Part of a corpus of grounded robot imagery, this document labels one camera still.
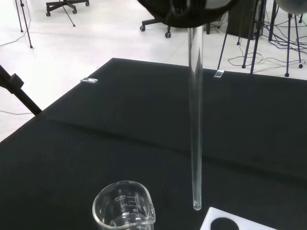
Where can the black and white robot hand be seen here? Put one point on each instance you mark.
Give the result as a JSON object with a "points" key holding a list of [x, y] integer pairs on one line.
{"points": [[187, 14]]}

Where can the clear glass beaker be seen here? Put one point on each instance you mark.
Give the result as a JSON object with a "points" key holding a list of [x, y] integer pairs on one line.
{"points": [[120, 198]]}

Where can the white test tube rack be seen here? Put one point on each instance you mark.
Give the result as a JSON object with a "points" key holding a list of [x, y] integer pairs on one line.
{"points": [[247, 222]]}

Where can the black office chair base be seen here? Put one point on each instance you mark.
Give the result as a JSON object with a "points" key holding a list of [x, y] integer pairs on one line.
{"points": [[153, 21], [60, 4]]}

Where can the dark blue tripod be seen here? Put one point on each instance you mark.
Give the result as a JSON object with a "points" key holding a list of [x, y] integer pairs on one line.
{"points": [[222, 50], [288, 48]]}

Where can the black cabinet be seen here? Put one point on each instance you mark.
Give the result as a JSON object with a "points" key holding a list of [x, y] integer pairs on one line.
{"points": [[242, 24]]}

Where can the thin black stand leg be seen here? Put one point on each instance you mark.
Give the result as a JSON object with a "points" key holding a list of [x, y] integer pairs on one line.
{"points": [[69, 15]]}

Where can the black table cloth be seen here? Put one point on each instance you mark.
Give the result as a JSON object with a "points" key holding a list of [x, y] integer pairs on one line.
{"points": [[120, 131]]}

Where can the thin black tripod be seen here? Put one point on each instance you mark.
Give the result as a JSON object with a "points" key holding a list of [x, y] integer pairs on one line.
{"points": [[27, 28]]}

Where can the thick black tripod pole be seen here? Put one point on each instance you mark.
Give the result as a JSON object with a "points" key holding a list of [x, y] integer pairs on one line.
{"points": [[14, 83]]}

